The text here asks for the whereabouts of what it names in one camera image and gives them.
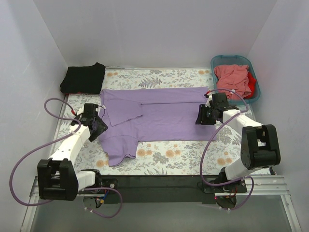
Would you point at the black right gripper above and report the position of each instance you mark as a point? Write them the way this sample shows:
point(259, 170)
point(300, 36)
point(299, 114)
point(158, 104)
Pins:
point(203, 115)

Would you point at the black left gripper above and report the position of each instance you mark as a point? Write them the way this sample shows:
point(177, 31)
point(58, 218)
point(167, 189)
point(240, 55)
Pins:
point(98, 128)

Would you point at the purple t shirt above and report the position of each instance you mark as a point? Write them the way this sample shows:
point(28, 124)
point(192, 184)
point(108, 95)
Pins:
point(147, 115)

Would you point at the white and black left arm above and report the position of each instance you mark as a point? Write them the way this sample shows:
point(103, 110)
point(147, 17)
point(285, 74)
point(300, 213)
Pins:
point(57, 178)

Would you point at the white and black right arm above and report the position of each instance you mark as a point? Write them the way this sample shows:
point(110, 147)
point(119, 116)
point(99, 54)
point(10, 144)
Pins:
point(259, 142)

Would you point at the pink crumpled t shirt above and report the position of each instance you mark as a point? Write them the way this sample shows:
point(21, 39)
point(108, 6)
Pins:
point(233, 77)

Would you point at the folded black t shirt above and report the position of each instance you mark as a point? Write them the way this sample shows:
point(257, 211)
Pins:
point(85, 79)

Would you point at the teal plastic laundry basket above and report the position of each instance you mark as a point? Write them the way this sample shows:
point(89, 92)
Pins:
point(230, 60)

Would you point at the floral patterned table mat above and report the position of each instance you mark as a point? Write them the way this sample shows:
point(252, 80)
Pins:
point(169, 157)

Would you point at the red crumpled t shirt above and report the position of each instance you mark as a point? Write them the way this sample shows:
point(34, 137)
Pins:
point(251, 85)

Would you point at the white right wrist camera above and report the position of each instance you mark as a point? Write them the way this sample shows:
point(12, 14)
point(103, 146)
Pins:
point(208, 96)

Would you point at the black robot base mount plate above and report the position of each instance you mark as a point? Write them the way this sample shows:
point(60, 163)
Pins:
point(168, 188)

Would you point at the aluminium front rail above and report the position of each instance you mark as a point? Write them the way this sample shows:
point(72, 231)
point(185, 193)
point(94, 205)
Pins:
point(262, 185)

